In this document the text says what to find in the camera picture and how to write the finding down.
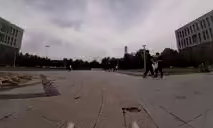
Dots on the row of trees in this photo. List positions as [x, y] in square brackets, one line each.
[87, 63]

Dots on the tower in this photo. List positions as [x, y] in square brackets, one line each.
[125, 50]

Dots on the grey paved plaza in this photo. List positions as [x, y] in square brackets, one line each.
[104, 93]

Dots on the lamp pole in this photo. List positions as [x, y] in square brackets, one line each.
[144, 58]

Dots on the robot's own part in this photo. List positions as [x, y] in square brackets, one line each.
[135, 125]
[70, 125]

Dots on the bare earth patch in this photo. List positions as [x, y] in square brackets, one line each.
[10, 80]

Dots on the pale building with windows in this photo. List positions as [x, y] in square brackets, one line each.
[199, 35]

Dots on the grey building with windows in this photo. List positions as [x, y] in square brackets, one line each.
[5, 36]

